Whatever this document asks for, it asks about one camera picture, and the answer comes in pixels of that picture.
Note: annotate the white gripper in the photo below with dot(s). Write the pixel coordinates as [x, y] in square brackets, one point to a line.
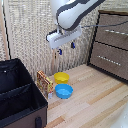
[65, 36]

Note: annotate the brown drawer front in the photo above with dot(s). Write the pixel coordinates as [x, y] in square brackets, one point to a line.
[113, 38]
[110, 68]

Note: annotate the dark brown drawer cabinet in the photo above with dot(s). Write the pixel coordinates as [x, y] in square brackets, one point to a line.
[124, 78]

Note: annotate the yellow bowl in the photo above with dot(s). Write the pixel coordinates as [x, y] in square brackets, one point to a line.
[61, 77]

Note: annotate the colourful cardboard food box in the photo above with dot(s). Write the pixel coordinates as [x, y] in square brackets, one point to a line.
[44, 83]

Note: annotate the blue bowl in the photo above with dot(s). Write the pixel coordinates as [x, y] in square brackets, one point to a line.
[64, 90]

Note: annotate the black fabric storage box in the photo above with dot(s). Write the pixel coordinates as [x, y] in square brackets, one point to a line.
[20, 100]

